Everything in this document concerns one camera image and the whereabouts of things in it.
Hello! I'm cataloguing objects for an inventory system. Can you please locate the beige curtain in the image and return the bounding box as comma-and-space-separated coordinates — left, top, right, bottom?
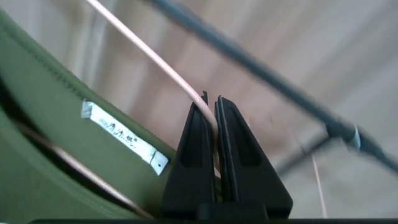
0, 0, 398, 219

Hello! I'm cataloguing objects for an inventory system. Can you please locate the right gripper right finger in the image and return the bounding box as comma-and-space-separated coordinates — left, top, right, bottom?
213, 95, 294, 219

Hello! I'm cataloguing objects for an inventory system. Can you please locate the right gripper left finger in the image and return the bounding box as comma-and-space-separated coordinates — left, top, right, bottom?
160, 90, 218, 219

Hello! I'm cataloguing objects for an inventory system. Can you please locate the green long-sleeved shirt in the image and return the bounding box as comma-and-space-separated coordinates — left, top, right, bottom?
0, 9, 177, 220

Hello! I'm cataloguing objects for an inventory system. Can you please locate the black clothes rack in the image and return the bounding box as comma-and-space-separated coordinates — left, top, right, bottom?
149, 0, 398, 175

